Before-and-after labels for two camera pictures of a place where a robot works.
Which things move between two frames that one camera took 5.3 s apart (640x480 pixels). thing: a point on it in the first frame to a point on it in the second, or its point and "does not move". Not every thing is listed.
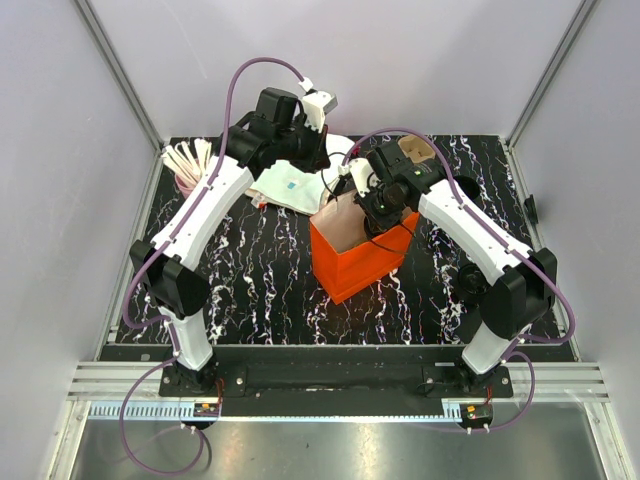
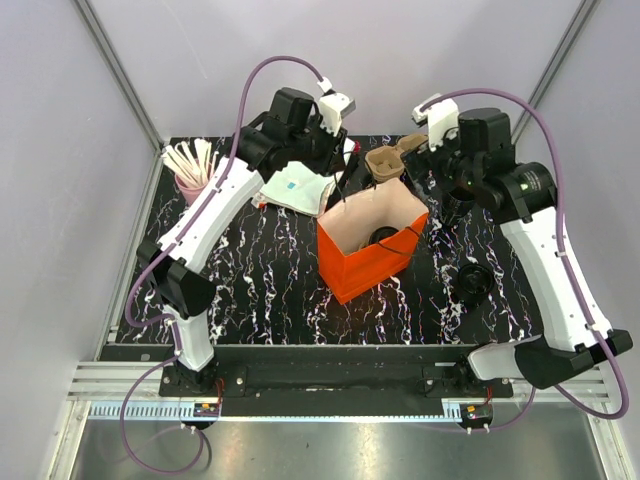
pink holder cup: (184, 189) does not move
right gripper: (379, 223) to (421, 160)
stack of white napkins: (298, 187) does not move
